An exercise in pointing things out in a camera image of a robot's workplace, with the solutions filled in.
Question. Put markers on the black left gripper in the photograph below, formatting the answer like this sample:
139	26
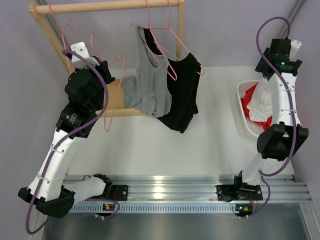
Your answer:
103	70

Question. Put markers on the pink hanger of red top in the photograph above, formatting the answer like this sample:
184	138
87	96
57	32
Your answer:
60	30

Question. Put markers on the white camisole top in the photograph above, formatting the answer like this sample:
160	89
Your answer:
259	104

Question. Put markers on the red tank top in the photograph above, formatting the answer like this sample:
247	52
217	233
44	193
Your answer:
264	125

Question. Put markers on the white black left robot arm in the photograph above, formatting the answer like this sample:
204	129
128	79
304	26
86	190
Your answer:
48	192

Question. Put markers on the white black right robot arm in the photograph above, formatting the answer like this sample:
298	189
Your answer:
277	145

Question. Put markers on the pink hanger of grey top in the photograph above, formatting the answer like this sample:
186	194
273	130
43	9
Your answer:
171	73

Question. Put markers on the grey tank top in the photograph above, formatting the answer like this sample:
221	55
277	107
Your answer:
147	90

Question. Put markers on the black tank top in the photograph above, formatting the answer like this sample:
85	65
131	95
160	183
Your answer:
182	82

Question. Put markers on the pink hanger of black top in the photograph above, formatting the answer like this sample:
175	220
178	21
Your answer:
180	42

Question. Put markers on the wooden clothes rack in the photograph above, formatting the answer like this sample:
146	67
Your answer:
116	106

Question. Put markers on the white perforated plastic basket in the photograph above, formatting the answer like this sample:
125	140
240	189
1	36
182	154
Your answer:
253	129

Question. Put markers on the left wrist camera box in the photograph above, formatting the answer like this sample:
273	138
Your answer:
81	49

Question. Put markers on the aluminium mounting rail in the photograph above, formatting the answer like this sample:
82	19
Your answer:
158	188

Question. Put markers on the slotted cable duct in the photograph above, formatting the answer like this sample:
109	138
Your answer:
162	208

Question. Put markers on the aluminium corner post right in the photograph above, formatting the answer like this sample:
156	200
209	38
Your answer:
293	14

